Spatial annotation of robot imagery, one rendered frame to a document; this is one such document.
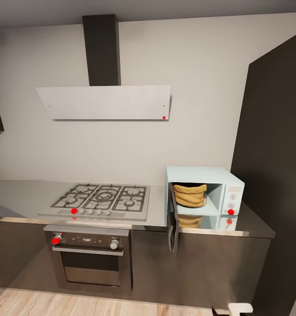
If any microwave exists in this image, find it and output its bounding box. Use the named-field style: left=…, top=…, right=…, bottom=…
left=165, top=165, right=245, bottom=259

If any popcorn bag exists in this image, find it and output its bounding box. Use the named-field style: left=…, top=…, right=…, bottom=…
left=172, top=182, right=207, bottom=207

